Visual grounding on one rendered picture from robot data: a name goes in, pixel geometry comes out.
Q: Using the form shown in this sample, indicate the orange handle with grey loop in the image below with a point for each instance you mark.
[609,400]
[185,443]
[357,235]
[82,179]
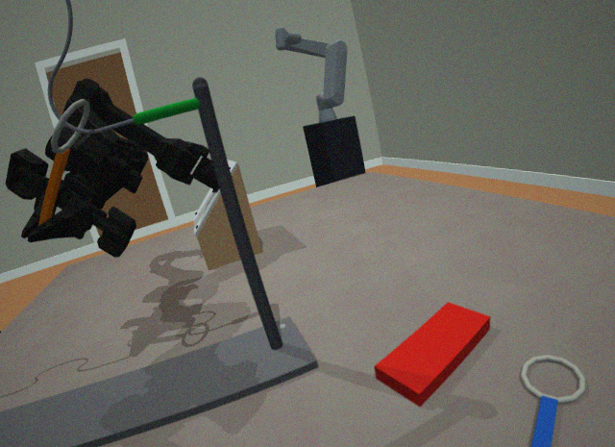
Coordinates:
[61,158]

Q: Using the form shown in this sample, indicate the red rectangular block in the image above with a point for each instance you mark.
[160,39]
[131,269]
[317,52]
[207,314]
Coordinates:
[424,361]

